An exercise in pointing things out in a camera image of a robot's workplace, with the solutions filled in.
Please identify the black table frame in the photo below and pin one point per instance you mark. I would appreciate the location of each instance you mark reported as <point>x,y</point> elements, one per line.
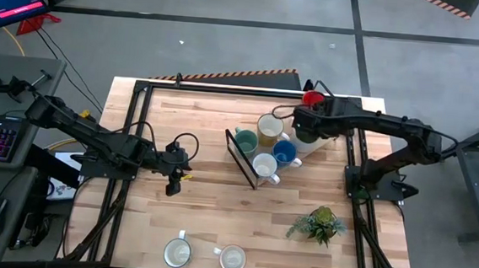
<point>140,101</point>

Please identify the black hazard striped platform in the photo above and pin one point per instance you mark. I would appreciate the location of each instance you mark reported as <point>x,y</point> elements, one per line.
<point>447,2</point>
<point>226,79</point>

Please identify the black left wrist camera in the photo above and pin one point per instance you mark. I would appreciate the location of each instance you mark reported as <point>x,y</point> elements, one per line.
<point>174,148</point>

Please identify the green mug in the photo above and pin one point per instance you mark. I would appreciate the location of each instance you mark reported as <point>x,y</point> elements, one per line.
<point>246,142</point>

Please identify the black rack wooden shelf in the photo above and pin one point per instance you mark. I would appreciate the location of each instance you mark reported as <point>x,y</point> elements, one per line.
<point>325,143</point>

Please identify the dark rimmed white mug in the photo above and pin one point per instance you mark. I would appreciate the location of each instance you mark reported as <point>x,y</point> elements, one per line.
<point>177,252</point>

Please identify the black clamp tool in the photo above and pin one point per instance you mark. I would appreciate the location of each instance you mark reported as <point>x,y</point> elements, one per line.
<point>10,86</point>

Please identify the blue mug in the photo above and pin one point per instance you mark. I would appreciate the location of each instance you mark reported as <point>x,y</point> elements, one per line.
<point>284,153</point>

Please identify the red white patterned mug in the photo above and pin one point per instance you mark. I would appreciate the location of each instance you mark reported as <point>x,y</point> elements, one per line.
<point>264,167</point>

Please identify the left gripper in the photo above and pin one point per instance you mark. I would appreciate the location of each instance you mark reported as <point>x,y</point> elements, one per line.
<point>169,165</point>

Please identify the yellow mug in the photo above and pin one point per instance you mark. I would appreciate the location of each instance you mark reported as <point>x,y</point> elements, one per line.
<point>269,129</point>

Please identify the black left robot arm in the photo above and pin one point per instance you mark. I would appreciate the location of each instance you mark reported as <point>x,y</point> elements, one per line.
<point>87,134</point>

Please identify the grey white patterned mug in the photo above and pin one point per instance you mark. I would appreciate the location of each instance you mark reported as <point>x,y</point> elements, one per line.
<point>233,259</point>

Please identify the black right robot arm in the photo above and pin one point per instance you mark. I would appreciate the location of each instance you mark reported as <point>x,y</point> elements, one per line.
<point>392,123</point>

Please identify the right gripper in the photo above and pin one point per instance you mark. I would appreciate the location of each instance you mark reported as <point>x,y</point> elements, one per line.
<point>316,118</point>

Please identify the succulent plant black pot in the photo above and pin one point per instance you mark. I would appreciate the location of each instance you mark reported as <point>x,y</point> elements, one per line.
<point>319,224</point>

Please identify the red plastic dustpan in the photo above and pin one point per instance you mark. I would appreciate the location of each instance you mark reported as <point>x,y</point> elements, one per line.
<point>38,23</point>

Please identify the white printed box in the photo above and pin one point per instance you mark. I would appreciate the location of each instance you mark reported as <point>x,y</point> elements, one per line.
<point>64,189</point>

